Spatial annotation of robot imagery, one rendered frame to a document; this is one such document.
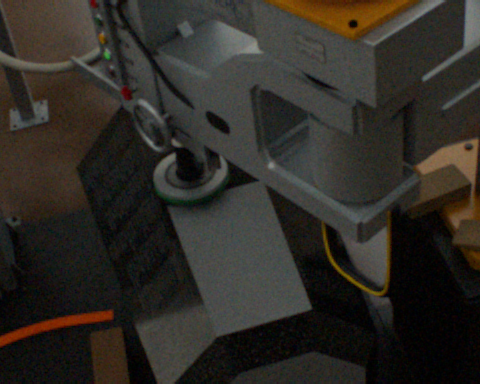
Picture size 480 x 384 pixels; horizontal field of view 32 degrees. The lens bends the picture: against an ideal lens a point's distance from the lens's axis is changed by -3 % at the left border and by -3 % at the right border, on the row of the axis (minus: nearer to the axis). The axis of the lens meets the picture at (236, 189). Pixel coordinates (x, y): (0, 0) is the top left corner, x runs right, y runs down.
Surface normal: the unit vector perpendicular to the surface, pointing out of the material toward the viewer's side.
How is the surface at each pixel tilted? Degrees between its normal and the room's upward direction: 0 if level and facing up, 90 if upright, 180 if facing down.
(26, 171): 0
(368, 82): 90
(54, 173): 0
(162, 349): 45
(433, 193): 0
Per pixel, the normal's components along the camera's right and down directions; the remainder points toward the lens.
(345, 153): -0.32, 0.66
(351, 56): -0.74, 0.51
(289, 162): -0.12, -0.74
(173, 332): -0.76, -0.33
